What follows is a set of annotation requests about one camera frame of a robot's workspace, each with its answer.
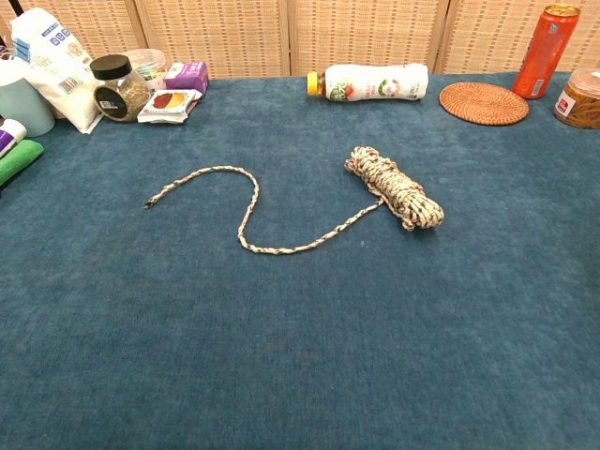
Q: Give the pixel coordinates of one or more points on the white plastic bottle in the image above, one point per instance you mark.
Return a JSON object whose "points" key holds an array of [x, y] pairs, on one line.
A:
{"points": [[375, 82]]}

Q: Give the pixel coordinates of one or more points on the blue table cloth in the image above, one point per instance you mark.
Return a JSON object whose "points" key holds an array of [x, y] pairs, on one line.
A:
{"points": [[281, 351]]}

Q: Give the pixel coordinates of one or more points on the blue binder clips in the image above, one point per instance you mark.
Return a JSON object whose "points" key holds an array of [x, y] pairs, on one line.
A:
{"points": [[21, 49]]}

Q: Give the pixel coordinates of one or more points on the woven bamboo folding screen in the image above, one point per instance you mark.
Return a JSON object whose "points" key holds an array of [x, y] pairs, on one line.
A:
{"points": [[234, 37]]}

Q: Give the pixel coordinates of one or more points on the small purple box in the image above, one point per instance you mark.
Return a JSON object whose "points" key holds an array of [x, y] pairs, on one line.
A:
{"points": [[187, 77]]}

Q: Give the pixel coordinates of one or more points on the round woven rattan coaster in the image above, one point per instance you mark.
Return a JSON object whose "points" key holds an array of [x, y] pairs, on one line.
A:
{"points": [[483, 103]]}

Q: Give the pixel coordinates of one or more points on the green folded cloth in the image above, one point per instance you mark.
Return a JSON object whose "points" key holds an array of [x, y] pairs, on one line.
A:
{"points": [[19, 157]]}

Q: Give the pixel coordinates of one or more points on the clear round plastic tub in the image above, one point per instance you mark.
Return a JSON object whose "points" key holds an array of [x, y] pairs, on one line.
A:
{"points": [[150, 63]]}

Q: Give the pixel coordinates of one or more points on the clear jar of rubber bands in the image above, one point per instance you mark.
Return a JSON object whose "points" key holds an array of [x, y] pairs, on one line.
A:
{"points": [[581, 100]]}

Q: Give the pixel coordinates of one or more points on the pale teal cup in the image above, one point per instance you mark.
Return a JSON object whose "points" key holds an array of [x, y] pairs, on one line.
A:
{"points": [[23, 108]]}

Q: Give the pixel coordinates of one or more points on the white printed plastic bag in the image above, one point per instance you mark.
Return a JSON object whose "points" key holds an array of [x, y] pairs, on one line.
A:
{"points": [[56, 70]]}

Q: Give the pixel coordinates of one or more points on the orange can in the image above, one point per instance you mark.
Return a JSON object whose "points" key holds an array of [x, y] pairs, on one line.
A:
{"points": [[544, 51]]}

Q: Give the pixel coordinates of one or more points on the purple white toothpaste tube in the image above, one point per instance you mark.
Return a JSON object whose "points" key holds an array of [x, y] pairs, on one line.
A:
{"points": [[9, 136]]}

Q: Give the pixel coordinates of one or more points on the glass jar black lid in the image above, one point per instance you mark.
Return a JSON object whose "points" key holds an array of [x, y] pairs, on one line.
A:
{"points": [[122, 94]]}

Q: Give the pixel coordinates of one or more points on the white snack packet red print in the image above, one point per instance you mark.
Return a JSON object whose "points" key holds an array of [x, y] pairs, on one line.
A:
{"points": [[169, 105]]}

